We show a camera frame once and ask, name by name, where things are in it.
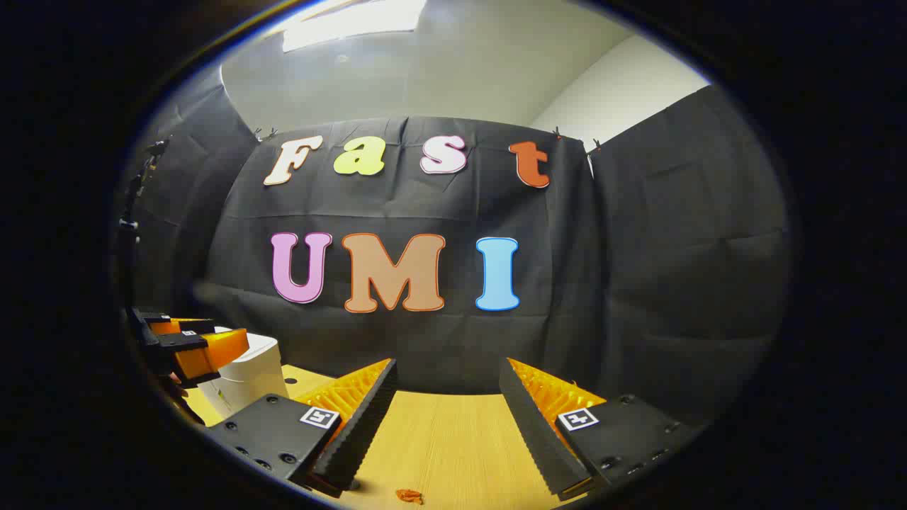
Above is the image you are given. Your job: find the white desktop garbage bin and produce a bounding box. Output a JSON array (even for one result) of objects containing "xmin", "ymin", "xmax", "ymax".
[{"xmin": 198, "ymin": 326, "xmax": 290, "ymax": 419}]

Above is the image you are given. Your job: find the wooden desktop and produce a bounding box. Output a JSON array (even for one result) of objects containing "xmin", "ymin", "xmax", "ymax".
[{"xmin": 181, "ymin": 363, "xmax": 589, "ymax": 510}]

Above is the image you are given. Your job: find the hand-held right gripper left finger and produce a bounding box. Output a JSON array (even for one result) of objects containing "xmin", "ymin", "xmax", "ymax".
[{"xmin": 205, "ymin": 358, "xmax": 398, "ymax": 498}]

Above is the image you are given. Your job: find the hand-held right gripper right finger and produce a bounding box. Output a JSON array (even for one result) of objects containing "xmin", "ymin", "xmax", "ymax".
[{"xmin": 498, "ymin": 357, "xmax": 709, "ymax": 502}]

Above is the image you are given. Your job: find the black backdrop cloth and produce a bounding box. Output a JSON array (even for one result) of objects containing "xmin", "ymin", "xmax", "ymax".
[{"xmin": 117, "ymin": 67, "xmax": 791, "ymax": 426}]

